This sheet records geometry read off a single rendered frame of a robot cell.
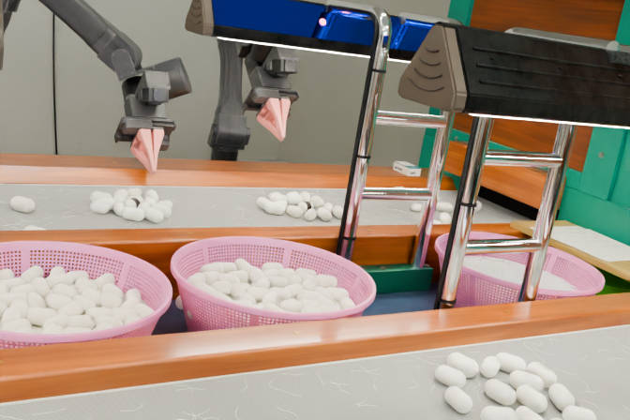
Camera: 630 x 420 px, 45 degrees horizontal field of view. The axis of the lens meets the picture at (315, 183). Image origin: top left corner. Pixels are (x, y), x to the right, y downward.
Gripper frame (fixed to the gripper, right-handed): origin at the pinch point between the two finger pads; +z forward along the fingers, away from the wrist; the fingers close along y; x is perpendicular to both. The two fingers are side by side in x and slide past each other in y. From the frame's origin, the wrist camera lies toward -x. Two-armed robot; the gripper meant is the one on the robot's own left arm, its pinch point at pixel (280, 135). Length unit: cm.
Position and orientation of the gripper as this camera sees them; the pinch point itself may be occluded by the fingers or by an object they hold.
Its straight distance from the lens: 146.7
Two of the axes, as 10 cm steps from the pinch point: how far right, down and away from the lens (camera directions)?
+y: 8.6, 0.2, 5.2
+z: 2.7, 8.4, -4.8
